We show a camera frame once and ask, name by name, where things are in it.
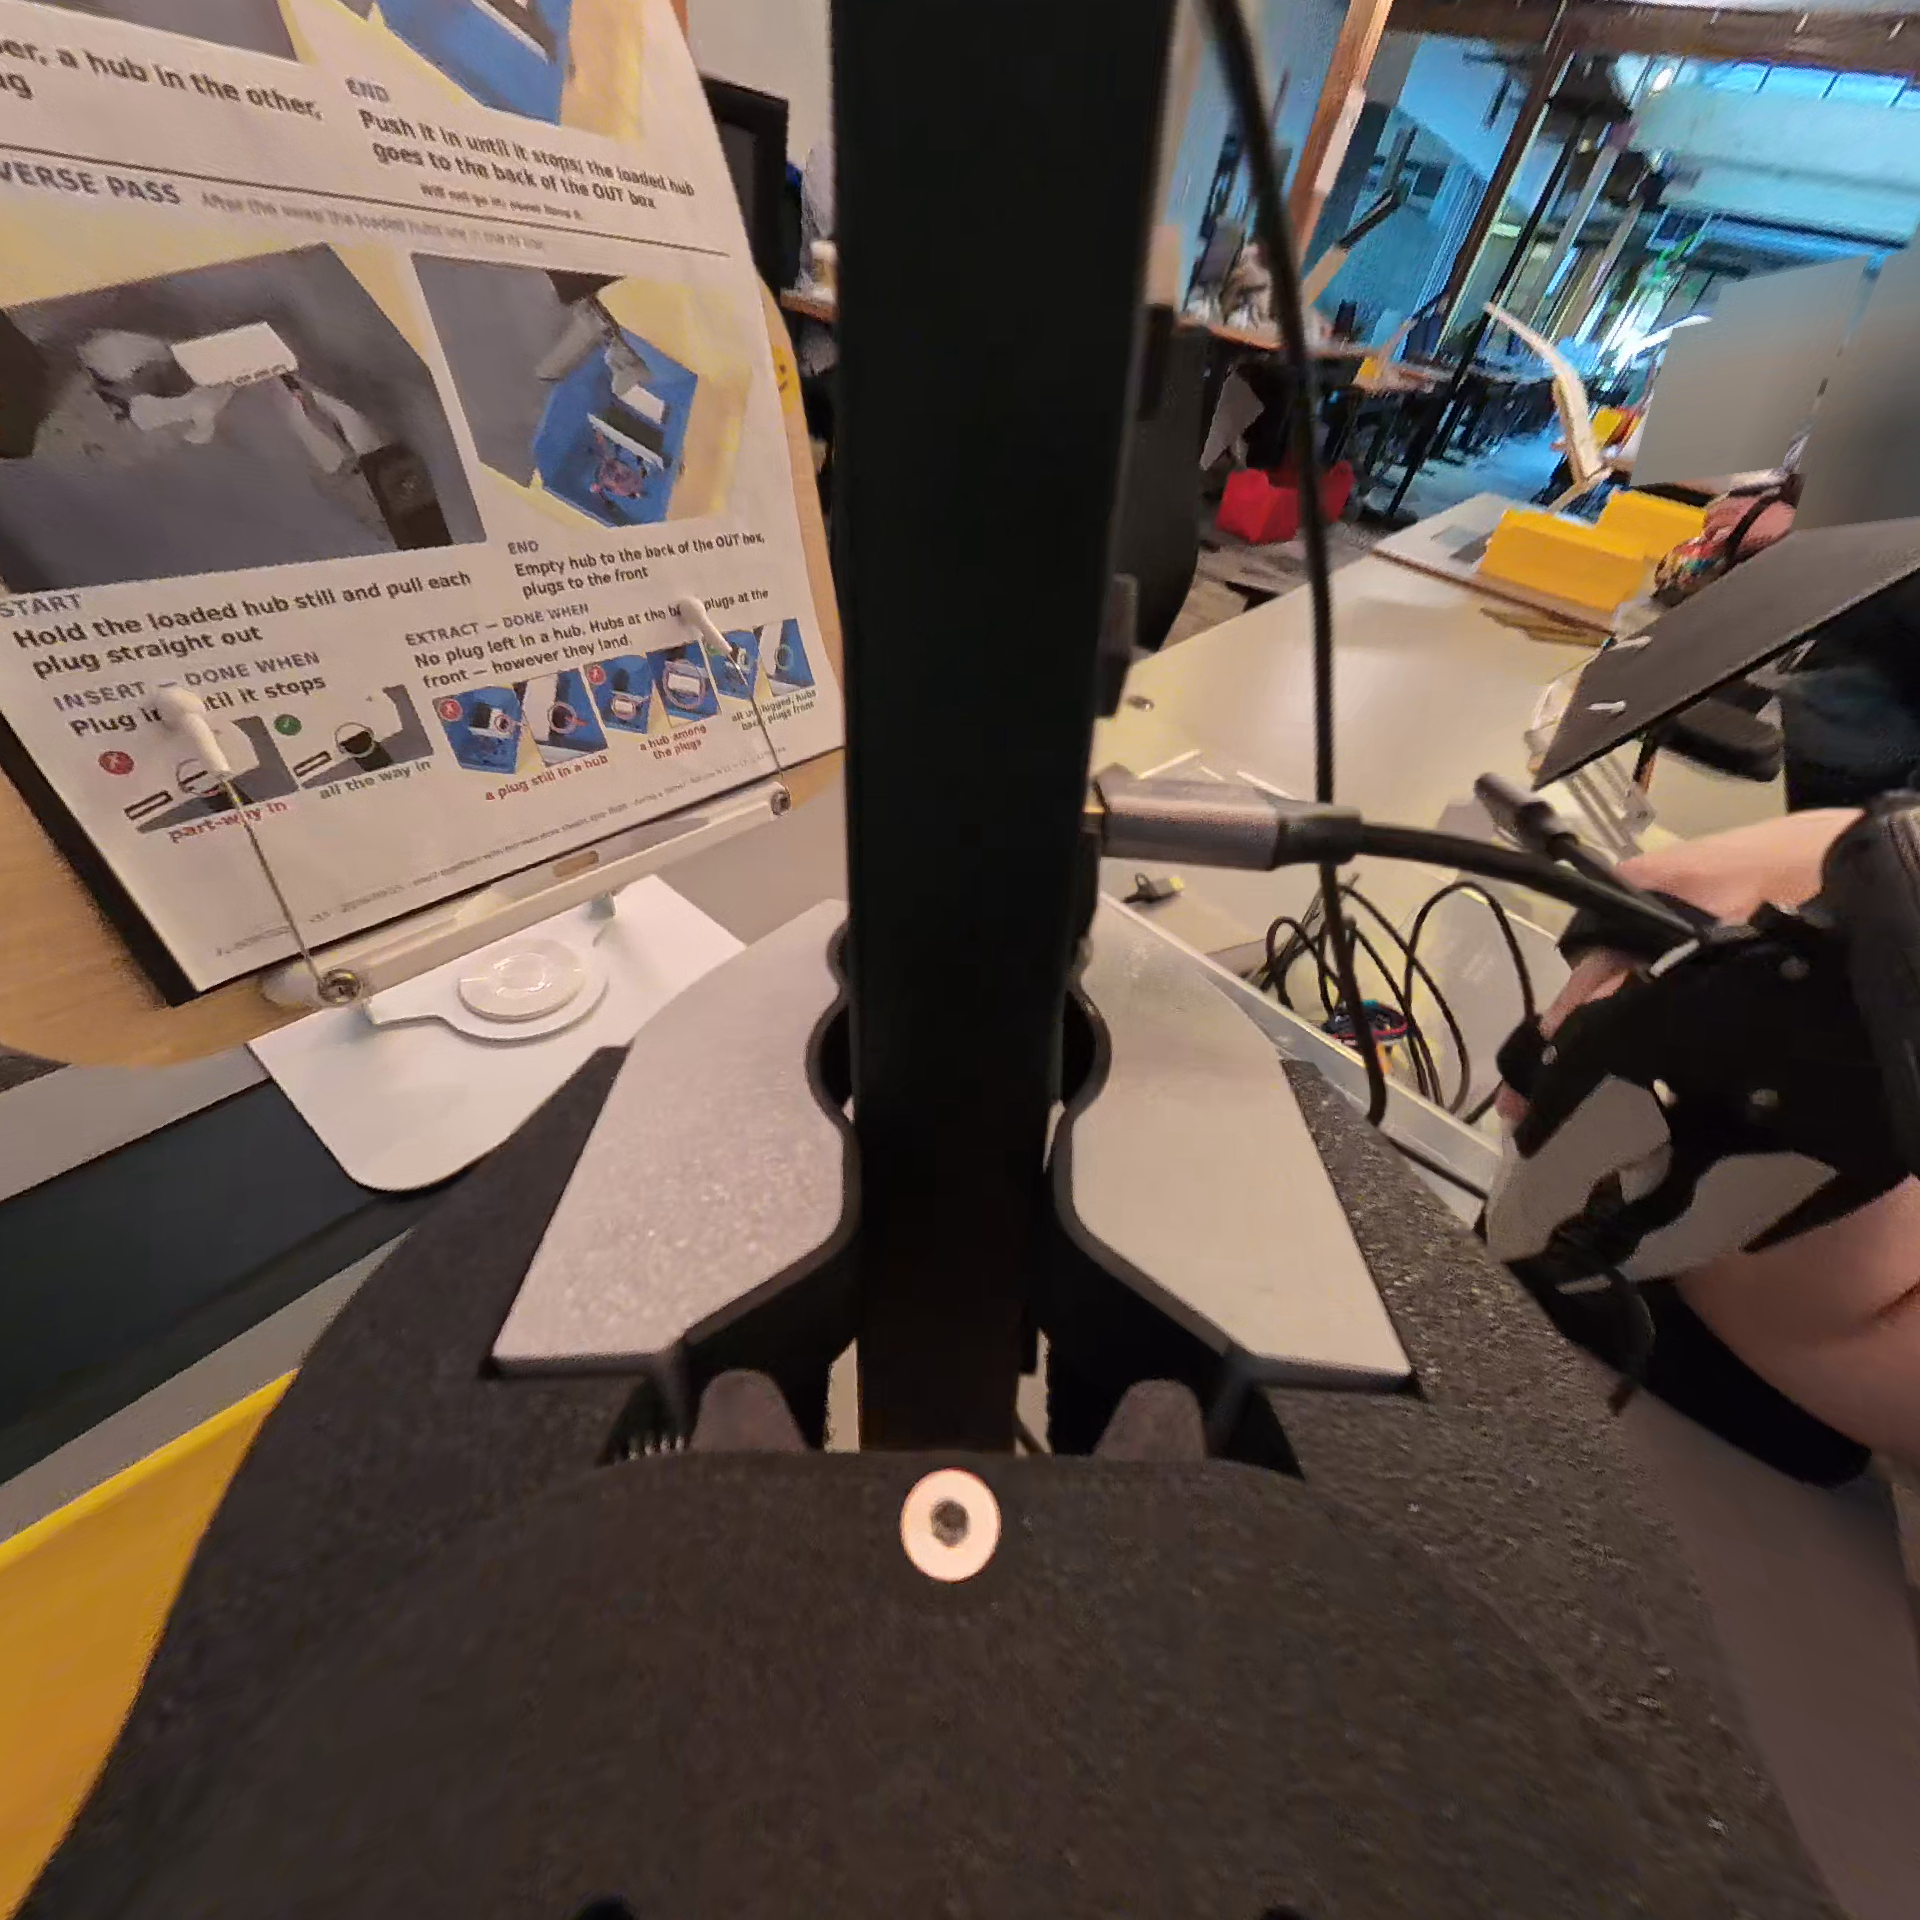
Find black tilted panel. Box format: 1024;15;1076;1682
1529;517;1920;794

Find black coiled cable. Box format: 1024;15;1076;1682
1257;877;1545;1125

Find wooden document board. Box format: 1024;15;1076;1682
0;269;853;1069

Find printed instruction sheet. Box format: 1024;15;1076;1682
0;0;841;999

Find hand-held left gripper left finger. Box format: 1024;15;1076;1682
484;895;866;1451

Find colourful patterned bag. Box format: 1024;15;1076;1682
1650;477;1801;602

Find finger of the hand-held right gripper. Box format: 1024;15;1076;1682
1474;768;1701;947
1480;1072;1865;1290

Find red storage bins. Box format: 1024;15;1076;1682
1215;463;1359;544

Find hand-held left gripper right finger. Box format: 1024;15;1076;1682
1042;895;1416;1453

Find person's right hand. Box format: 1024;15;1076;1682
1497;806;1868;1125

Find black flat monitor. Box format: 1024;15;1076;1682
702;76;793;295

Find black usb cable metal plugs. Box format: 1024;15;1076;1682
1087;760;1704;947

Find clear plastic bin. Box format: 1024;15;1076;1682
1102;885;1577;1202

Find long black usb hub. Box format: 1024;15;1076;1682
829;0;1178;1453

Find yellow plastic bin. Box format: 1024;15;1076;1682
1477;487;1711;618
0;1364;301;1920

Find white document stand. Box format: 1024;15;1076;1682
246;779;797;1194

